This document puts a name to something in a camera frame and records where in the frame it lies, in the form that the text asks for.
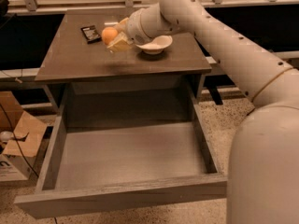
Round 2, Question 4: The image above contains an orange fruit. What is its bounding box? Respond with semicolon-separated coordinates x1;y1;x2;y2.
101;27;118;45

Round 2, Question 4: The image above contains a grey cabinet with counter top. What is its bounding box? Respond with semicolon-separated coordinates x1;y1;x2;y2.
36;8;211;129

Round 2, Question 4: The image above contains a brown cardboard box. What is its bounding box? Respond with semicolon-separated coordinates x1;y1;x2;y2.
0;91;47;182

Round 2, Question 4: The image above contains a black snack packet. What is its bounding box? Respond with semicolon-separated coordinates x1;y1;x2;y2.
81;25;101;44

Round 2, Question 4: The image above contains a white bowl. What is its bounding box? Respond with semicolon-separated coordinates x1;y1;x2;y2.
138;35;173;55

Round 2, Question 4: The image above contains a black cable on left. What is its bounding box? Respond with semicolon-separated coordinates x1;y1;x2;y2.
0;103;40;179

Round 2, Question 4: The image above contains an open grey top drawer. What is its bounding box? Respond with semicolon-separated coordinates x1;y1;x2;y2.
15;82;227;218

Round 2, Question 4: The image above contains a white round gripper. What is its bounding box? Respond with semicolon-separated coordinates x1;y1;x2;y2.
107;8;151;52

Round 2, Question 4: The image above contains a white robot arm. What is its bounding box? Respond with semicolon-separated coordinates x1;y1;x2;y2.
107;0;299;224

